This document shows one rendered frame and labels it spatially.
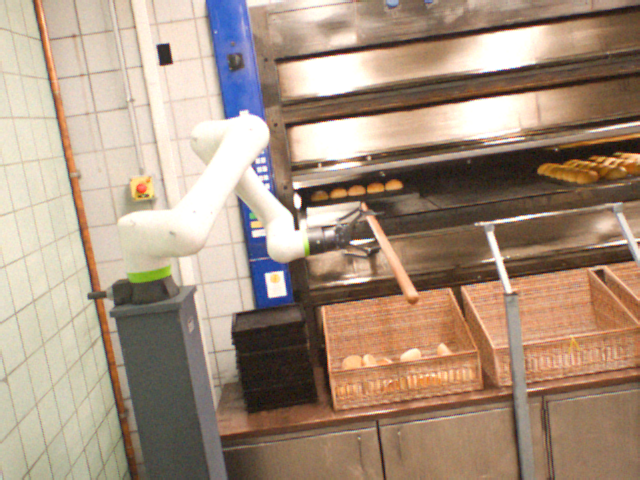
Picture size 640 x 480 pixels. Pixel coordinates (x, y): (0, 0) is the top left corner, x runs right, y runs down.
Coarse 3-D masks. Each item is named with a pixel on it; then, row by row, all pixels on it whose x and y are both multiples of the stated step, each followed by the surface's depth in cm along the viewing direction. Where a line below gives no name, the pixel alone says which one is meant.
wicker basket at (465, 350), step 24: (336, 312) 300; (360, 312) 300; (384, 312) 300; (408, 312) 300; (432, 312) 299; (456, 312) 287; (336, 336) 300; (360, 336) 299; (384, 336) 299; (408, 336) 299; (432, 336) 299; (456, 336) 295; (336, 360) 299; (408, 360) 257; (432, 360) 257; (456, 360) 257; (336, 384) 258; (360, 384) 279; (408, 384) 259; (432, 384) 259; (456, 384) 259; (480, 384) 259; (336, 408) 260
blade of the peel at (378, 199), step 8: (392, 192) 378; (400, 192) 375; (408, 192) 370; (416, 192) 352; (336, 200) 378; (344, 200) 376; (352, 200) 371; (368, 200) 345; (376, 200) 345; (384, 200) 345; (392, 200) 345; (400, 200) 345; (312, 208) 365; (320, 208) 345; (328, 208) 345; (336, 208) 345; (344, 208) 345; (352, 208) 345
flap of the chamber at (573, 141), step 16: (624, 128) 279; (512, 144) 279; (528, 144) 279; (544, 144) 279; (560, 144) 282; (576, 144) 289; (416, 160) 279; (432, 160) 279; (448, 160) 280; (464, 160) 288; (480, 160) 295; (304, 176) 279; (320, 176) 279; (336, 176) 280; (352, 176) 287; (368, 176) 295
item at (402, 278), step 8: (368, 208) 315; (368, 216) 294; (376, 224) 270; (376, 232) 256; (384, 240) 237; (384, 248) 226; (392, 256) 211; (392, 264) 202; (400, 272) 190; (400, 280) 183; (408, 280) 181; (408, 288) 173; (408, 296) 168; (416, 296) 168
